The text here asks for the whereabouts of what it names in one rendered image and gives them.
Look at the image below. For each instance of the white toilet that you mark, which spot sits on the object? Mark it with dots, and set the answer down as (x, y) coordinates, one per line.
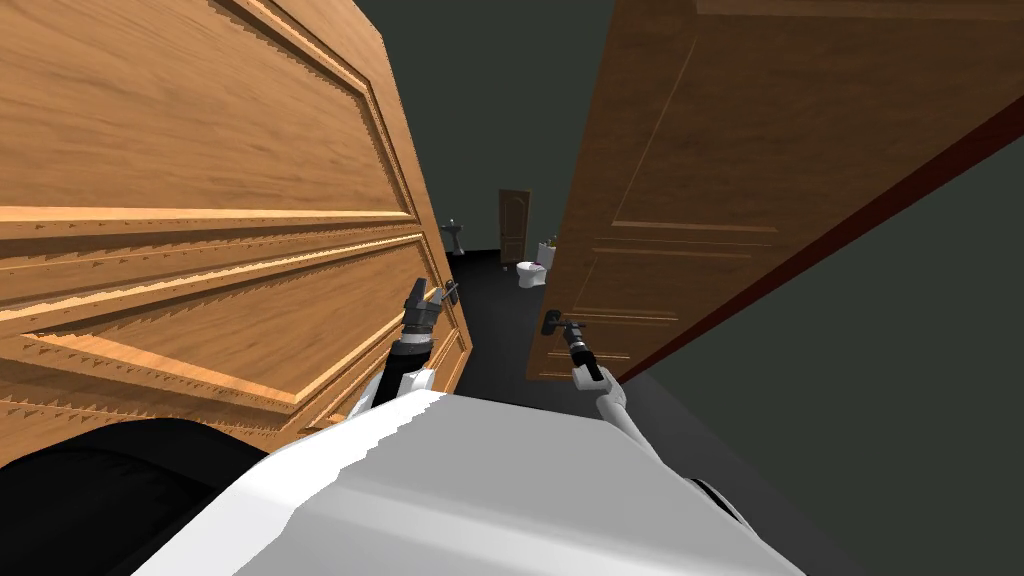
(531, 272)

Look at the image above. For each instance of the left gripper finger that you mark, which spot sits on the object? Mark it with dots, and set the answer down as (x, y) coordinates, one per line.
(437, 298)
(418, 290)

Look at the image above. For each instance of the light wooden door leaf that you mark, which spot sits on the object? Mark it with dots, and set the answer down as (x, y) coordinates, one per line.
(200, 200)

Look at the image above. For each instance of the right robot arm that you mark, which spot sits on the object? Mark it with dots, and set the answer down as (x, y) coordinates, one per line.
(612, 396)

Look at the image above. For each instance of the small brown arched door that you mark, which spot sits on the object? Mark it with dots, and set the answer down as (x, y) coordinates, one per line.
(514, 226)

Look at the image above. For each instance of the brown wooden door leaf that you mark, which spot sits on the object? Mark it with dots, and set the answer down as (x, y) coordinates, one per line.
(720, 160)

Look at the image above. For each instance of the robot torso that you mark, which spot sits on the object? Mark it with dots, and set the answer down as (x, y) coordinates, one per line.
(480, 496)

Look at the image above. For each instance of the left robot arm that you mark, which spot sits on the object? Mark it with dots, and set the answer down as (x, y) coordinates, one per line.
(88, 504)

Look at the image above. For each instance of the grey pedestal sink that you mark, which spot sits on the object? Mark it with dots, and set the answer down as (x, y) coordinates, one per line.
(454, 234)

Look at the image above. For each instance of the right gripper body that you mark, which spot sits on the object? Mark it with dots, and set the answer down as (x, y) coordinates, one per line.
(576, 338)

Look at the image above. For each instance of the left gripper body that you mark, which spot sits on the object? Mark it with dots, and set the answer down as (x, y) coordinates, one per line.
(420, 316)

